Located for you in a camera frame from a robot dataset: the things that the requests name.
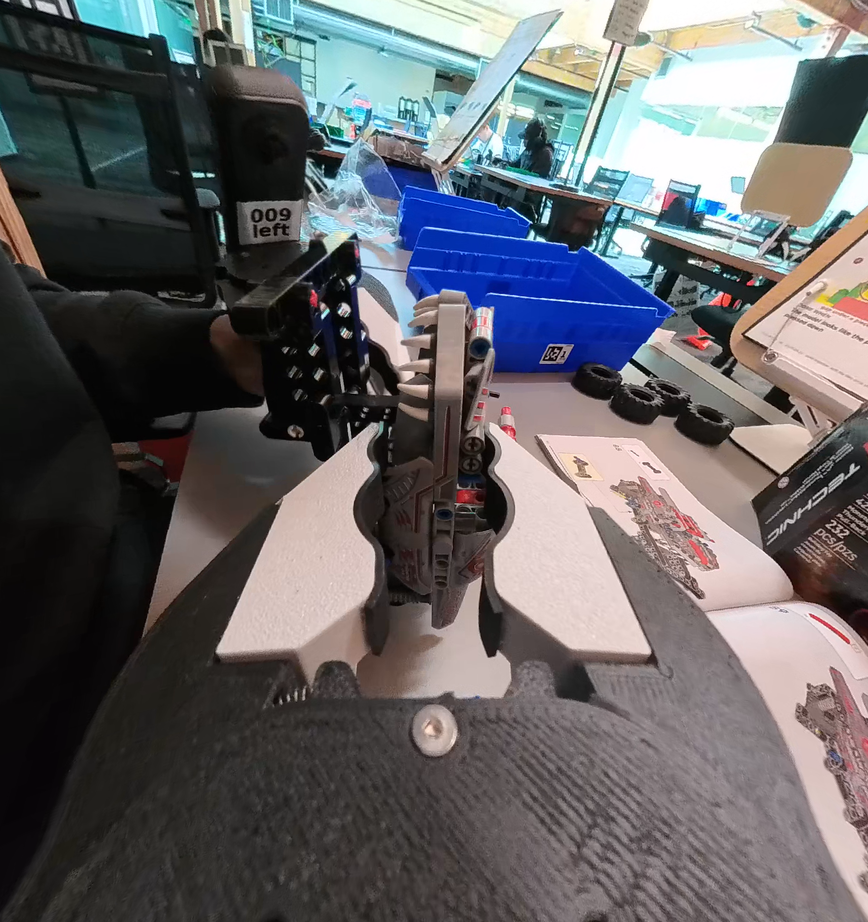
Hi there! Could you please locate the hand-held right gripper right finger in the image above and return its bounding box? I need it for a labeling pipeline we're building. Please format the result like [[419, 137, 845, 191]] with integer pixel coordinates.
[[477, 425, 657, 664]]

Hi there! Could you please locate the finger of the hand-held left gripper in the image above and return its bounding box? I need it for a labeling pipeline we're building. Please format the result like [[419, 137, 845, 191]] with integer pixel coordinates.
[[355, 272, 410, 393]]

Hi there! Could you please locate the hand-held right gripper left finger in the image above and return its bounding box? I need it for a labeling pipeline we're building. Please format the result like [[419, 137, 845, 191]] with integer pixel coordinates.
[[217, 424, 392, 664]]

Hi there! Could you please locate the grey black toy brick model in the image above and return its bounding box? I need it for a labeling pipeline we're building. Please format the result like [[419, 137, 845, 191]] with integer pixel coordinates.
[[229, 234, 518, 631]]

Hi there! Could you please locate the person's left hand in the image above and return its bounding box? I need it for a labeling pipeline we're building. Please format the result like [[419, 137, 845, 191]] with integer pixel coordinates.
[[209, 314, 267, 397]]

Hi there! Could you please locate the clear plastic bag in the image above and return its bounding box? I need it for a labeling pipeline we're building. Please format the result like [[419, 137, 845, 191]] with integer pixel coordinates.
[[308, 140, 399, 239]]

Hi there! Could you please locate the blue storage bin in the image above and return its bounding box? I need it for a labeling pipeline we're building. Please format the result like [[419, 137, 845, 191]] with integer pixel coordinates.
[[398, 186, 532, 249], [405, 227, 676, 376]]

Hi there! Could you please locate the black mesh office chair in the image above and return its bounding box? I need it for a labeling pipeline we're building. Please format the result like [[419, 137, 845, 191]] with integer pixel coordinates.
[[0, 29, 222, 289]]

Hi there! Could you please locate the white instruction booklet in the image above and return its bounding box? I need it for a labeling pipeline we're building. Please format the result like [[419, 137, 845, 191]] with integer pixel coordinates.
[[535, 432, 868, 922]]

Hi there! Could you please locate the white standing board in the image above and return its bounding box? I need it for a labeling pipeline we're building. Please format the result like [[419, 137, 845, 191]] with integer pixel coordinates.
[[423, 11, 565, 170]]

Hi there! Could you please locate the black toy set box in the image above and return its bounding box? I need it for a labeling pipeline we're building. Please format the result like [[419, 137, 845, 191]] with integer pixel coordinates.
[[753, 378, 868, 653]]

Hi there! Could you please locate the person's black clothing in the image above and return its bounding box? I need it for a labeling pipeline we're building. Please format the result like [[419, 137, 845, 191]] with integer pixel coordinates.
[[0, 202, 183, 922]]

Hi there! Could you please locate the grey panel on black stand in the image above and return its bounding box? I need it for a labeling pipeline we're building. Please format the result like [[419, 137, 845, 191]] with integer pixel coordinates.
[[578, 0, 651, 188]]

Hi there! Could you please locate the white printed instruction sheet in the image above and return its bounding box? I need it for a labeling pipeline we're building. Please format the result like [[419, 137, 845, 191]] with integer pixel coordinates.
[[747, 216, 868, 400]]

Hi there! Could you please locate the beige standing board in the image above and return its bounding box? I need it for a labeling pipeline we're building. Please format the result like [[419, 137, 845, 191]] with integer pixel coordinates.
[[740, 143, 854, 249]]

